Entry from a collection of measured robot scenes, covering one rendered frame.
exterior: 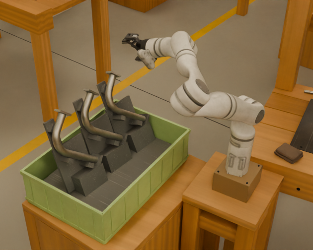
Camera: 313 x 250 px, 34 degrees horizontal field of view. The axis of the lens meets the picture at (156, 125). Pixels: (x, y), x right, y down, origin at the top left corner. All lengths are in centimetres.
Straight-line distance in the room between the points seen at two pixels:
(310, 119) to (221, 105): 91
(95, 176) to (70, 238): 26
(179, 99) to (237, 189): 65
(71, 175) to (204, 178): 55
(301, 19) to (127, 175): 109
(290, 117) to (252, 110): 72
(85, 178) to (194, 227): 51
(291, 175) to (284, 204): 112
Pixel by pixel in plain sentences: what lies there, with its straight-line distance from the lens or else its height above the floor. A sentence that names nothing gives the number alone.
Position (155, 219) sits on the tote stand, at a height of 79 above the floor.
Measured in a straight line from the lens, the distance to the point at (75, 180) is 209.
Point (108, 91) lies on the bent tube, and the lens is 218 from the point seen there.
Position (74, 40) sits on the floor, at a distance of 503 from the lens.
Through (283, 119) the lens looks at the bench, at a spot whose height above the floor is 88.
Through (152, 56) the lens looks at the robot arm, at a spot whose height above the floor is 138.
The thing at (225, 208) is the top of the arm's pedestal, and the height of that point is 85.
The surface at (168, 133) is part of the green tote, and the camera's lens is 232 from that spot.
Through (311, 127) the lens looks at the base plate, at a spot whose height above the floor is 90.
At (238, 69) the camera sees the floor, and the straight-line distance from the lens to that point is 459.
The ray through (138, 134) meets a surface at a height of 91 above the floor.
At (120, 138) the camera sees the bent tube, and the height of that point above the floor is 95.
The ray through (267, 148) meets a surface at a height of 90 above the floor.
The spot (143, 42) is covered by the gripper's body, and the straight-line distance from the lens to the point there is 195.
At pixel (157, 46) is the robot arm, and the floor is 143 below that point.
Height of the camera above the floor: 233
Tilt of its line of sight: 37 degrees down
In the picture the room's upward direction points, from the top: 1 degrees clockwise
